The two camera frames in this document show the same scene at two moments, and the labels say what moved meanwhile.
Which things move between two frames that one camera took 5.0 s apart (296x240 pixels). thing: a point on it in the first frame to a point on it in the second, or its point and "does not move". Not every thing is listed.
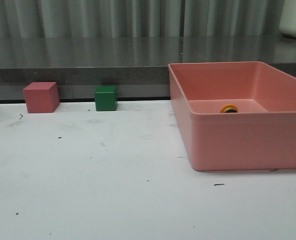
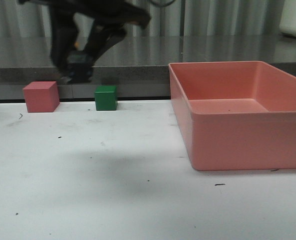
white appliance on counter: (293, 19) does not move
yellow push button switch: (228, 108) to (78, 68)
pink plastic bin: (240, 115) does not move
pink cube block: (42, 97) does not move
